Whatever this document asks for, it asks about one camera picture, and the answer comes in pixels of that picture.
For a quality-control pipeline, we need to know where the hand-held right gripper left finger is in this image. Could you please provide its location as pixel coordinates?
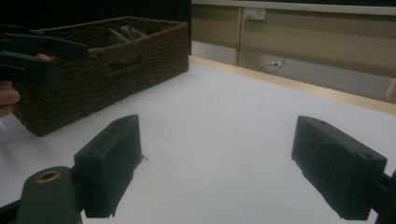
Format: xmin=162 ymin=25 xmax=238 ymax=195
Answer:
xmin=73 ymin=114 xmax=148 ymax=219

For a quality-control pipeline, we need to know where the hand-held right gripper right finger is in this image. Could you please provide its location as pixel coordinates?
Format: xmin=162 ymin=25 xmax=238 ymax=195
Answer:
xmin=290 ymin=115 xmax=389 ymax=221

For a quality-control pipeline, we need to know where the brown woven basket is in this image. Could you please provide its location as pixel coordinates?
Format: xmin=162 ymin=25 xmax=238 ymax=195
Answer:
xmin=11 ymin=16 xmax=191 ymax=138

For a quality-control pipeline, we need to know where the dark green cloth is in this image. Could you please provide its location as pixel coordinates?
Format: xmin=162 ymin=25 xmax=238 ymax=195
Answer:
xmin=105 ymin=24 xmax=149 ymax=45

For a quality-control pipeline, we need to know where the dark cable with white plug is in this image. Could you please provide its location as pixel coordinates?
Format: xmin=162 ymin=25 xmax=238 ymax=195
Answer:
xmin=257 ymin=57 xmax=286 ymax=76

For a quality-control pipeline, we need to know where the white wall rail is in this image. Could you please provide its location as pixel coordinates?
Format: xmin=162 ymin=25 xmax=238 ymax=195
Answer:
xmin=191 ymin=0 xmax=396 ymax=17

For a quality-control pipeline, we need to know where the white wall socket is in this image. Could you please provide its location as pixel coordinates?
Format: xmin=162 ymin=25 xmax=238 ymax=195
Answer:
xmin=243 ymin=7 xmax=267 ymax=22

